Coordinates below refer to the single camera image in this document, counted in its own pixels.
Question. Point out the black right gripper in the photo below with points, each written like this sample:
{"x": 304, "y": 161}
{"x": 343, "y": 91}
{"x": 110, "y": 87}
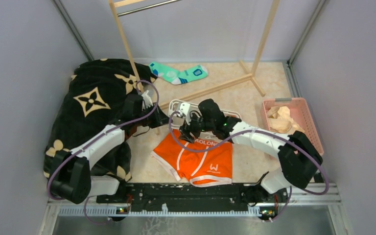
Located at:
{"x": 185, "y": 129}

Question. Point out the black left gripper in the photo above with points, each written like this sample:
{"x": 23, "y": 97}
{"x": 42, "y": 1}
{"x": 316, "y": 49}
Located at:
{"x": 160, "y": 118}

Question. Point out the white plastic clip hanger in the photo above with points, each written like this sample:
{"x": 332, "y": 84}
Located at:
{"x": 177, "y": 121}

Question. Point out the orange underwear white trim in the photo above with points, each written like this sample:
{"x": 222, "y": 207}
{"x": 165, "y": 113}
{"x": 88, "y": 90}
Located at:
{"x": 195, "y": 162}

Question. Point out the pink perforated plastic basket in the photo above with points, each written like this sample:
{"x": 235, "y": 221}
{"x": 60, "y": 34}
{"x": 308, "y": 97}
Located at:
{"x": 299, "y": 112}

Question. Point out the wooden drying rack frame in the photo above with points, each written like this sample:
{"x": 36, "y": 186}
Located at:
{"x": 250, "y": 75}

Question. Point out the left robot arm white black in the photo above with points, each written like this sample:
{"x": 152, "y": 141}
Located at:
{"x": 70, "y": 177}

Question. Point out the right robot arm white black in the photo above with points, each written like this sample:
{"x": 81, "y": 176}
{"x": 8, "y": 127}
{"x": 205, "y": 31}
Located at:
{"x": 299, "y": 159}

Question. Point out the green patterned sock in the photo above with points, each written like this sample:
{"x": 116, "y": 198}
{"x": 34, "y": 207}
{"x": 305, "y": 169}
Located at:
{"x": 178, "y": 77}

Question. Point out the black floral blanket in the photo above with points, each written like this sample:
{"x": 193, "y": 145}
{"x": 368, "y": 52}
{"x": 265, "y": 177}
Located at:
{"x": 95, "y": 97}

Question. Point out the beige cloth in basket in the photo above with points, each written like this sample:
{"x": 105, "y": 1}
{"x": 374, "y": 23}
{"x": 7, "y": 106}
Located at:
{"x": 280, "y": 120}

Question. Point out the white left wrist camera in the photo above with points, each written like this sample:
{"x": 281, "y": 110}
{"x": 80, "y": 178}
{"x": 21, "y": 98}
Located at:
{"x": 147, "y": 101}

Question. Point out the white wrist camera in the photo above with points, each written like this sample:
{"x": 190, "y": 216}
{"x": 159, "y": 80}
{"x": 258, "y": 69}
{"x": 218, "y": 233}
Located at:
{"x": 147, "y": 101}
{"x": 183, "y": 111}

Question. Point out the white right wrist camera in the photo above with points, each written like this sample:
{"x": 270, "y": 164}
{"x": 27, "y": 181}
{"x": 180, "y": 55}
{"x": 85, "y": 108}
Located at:
{"x": 183, "y": 111}

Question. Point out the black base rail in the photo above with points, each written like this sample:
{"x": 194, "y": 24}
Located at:
{"x": 185, "y": 200}

